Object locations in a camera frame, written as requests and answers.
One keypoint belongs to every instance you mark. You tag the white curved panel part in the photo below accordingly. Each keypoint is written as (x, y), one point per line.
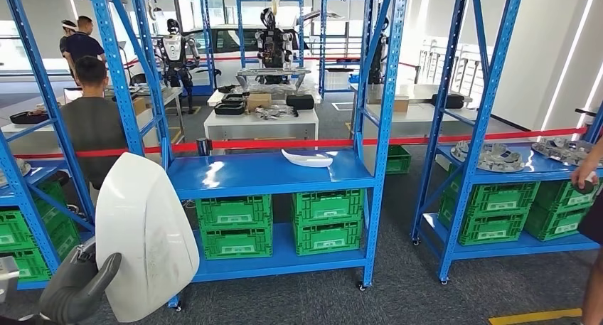
(306, 159)
(146, 238)

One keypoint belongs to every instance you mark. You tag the red barrier tape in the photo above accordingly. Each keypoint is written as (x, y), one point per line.
(235, 58)
(282, 144)

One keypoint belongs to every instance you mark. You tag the white table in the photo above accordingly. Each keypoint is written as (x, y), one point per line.
(264, 127)
(414, 120)
(28, 145)
(212, 99)

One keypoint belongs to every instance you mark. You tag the clear plastic bags pile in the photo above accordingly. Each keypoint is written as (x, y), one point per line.
(273, 112)

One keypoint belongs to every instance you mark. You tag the black hard case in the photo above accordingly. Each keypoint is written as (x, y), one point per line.
(300, 102)
(456, 101)

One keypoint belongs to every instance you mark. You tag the green plastic crate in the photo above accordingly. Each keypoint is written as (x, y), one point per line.
(47, 200)
(485, 228)
(233, 212)
(327, 207)
(565, 195)
(499, 198)
(28, 266)
(327, 238)
(235, 243)
(398, 160)
(556, 224)

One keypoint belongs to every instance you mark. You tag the cardboard box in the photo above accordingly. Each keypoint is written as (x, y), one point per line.
(140, 106)
(401, 105)
(259, 101)

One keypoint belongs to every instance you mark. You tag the clear plastic wrap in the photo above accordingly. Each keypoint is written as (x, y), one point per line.
(282, 88)

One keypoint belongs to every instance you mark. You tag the clear plastic bin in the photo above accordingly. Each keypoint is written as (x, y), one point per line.
(337, 80)

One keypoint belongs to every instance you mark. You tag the black foam tray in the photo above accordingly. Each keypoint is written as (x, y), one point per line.
(233, 98)
(229, 109)
(28, 118)

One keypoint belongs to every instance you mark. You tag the steel bench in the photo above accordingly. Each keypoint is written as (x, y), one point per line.
(273, 71)

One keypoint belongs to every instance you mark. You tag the black pouch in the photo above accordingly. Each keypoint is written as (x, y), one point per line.
(227, 88)

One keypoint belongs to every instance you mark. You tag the white car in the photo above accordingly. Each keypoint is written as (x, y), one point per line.
(226, 71)

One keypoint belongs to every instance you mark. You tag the dark uncovered humanoid robot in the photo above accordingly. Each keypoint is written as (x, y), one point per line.
(273, 45)

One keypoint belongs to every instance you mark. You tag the white black humanoid robot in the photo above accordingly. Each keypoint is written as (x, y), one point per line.
(173, 49)
(377, 59)

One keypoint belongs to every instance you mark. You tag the grey metal casting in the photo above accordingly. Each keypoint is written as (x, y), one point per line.
(19, 167)
(490, 159)
(563, 151)

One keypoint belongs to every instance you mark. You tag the person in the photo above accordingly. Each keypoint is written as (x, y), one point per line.
(67, 28)
(82, 47)
(593, 266)
(94, 125)

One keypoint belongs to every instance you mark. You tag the black round object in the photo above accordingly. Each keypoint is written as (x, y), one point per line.
(585, 188)

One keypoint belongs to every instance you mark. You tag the chrome stanchion post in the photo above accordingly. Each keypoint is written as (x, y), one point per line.
(204, 147)

